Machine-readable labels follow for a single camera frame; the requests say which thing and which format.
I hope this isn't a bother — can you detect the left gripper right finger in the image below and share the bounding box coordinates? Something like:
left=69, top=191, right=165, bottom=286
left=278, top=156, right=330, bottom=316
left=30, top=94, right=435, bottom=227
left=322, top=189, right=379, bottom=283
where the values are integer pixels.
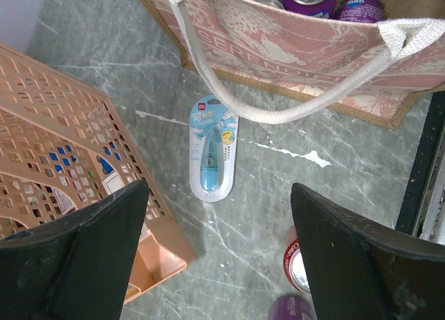
left=291, top=183, right=444, bottom=319

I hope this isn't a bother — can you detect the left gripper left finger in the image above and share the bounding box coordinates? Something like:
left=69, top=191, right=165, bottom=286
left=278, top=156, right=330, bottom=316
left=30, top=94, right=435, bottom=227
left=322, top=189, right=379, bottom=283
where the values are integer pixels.
left=1, top=180, right=149, bottom=319

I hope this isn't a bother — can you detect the red cola can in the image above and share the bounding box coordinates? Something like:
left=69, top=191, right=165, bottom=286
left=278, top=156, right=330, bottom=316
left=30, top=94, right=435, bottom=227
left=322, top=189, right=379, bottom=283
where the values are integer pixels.
left=282, top=226, right=311, bottom=296
left=253, top=0, right=284, bottom=10

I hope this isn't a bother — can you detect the burlap canvas tote bag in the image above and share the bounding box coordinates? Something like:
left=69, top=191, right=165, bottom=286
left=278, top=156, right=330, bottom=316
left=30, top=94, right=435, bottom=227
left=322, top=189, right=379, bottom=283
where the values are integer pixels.
left=140, top=0, right=444, bottom=129

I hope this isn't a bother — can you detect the orange plastic file organizer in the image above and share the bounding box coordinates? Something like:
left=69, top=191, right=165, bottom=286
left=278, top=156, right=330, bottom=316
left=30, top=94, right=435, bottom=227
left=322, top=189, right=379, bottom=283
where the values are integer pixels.
left=1, top=46, right=195, bottom=301

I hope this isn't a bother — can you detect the blue correction tape package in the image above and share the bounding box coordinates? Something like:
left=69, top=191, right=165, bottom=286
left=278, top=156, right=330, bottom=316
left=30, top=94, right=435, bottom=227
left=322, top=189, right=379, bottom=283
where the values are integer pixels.
left=188, top=95, right=239, bottom=202

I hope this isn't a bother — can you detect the aluminium frame rail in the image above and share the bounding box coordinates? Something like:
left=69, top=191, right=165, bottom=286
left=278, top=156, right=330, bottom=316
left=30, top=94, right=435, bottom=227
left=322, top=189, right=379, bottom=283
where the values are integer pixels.
left=395, top=91, right=444, bottom=244

